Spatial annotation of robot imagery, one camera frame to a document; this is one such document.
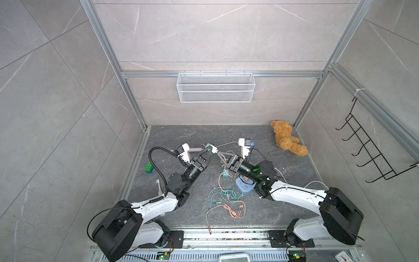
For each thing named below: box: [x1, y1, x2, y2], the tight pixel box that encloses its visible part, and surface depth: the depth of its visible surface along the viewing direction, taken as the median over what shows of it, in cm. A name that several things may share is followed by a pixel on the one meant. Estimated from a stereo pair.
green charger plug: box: [205, 143, 219, 154], surface depth 66 cm
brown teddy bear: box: [270, 120, 309, 157], surface depth 106 cm
